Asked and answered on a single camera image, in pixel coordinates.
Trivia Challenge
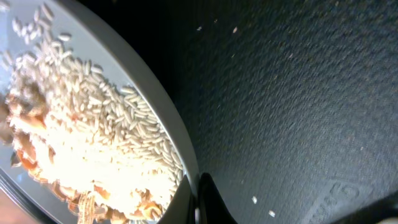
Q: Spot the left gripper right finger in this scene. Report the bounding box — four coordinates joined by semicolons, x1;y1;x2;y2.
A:
198;173;238;224

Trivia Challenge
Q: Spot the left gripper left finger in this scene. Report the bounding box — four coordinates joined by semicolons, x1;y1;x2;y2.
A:
157;175;196;224

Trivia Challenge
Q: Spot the grey plate with food scraps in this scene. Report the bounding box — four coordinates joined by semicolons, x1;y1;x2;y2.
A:
1;1;198;223

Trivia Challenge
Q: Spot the black round tray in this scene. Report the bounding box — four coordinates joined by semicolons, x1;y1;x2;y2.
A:
85;0;397;223

